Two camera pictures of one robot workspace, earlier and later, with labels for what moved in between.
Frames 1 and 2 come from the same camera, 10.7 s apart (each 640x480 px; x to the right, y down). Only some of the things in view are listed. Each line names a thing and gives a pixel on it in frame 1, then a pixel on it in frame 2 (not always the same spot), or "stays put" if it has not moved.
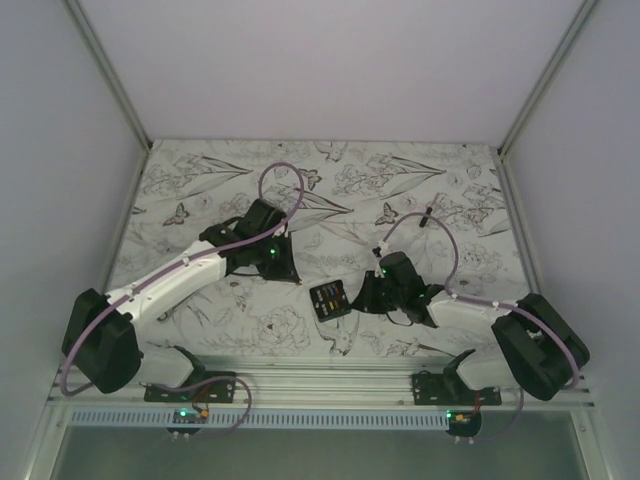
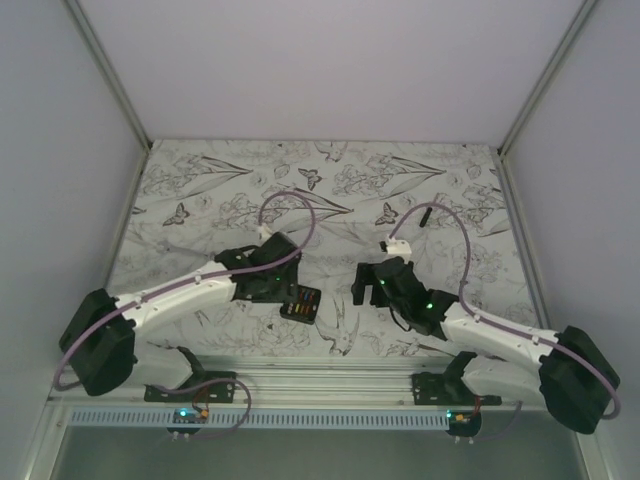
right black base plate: x=448 y=389 stays put
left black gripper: x=286 y=271 -> x=290 y=283
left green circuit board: x=188 y=415 stays put
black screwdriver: x=424 y=219 stays put
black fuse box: x=330 y=300 -> x=306 y=306
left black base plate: x=214 y=391 stays put
